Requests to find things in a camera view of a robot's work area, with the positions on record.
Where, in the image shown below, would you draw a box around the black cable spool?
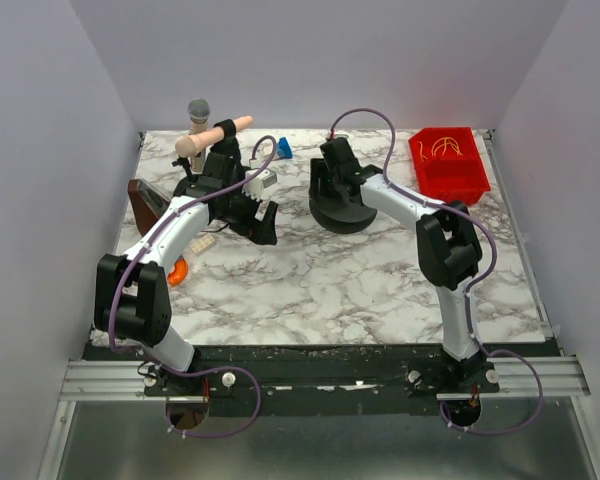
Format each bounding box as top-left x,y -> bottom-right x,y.
310,158 -> 377,235

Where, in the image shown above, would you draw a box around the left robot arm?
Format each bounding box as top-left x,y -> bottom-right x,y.
93,154 -> 278,377

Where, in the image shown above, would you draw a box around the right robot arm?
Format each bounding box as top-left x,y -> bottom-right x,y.
309,138 -> 484,376

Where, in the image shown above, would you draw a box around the white toy brick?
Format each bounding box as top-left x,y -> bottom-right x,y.
190,233 -> 216,256

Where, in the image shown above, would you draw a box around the blue and white block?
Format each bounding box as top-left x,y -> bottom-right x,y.
276,137 -> 293,159

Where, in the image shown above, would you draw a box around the pink wooden microphone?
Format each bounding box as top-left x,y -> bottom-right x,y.
175,116 -> 253,158

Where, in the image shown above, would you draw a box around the orange curved track piece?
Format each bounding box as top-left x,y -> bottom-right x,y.
167,256 -> 189,287

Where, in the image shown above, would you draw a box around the brown wooden metronome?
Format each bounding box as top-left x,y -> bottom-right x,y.
127,179 -> 170,236

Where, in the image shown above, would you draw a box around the grey mesh microphone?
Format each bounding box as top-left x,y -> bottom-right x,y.
187,98 -> 212,172

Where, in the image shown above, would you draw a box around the red plastic bin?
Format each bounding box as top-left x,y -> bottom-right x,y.
408,127 -> 491,206

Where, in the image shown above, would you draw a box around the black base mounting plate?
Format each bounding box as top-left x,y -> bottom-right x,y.
145,344 -> 499,417

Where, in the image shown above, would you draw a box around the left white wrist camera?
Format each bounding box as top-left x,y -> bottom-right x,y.
242,169 -> 277,201

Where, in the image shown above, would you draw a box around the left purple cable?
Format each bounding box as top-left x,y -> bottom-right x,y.
107,134 -> 279,442

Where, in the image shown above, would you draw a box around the yellow cables in bin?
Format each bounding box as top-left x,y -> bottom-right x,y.
416,137 -> 469,162

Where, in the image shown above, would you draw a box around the aluminium frame rail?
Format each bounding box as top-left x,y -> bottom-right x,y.
60,357 -> 590,403

